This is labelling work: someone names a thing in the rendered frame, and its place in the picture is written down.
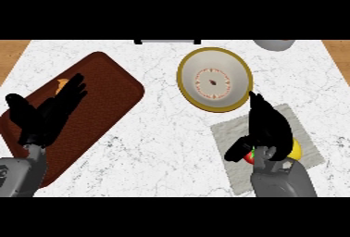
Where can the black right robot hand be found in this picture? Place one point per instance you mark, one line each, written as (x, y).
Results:
(266, 123)

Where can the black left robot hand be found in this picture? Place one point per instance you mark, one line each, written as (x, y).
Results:
(50, 114)

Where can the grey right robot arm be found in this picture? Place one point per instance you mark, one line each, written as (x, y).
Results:
(279, 177)

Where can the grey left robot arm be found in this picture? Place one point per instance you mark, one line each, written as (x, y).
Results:
(22, 172)

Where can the grey woven placemat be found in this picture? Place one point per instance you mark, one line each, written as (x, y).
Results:
(304, 145)

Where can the white bowl with gold rim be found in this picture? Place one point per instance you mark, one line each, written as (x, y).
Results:
(214, 79)

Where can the orange food piece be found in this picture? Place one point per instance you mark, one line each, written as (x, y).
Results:
(60, 84)

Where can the yellow round fruit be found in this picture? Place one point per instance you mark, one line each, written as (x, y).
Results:
(295, 149)

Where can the brown rectangular tray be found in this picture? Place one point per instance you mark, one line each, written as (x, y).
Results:
(97, 102)

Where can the grey round container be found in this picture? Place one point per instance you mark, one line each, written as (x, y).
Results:
(273, 44)

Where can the dark appliance with pale panel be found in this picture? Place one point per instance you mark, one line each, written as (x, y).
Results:
(167, 41)

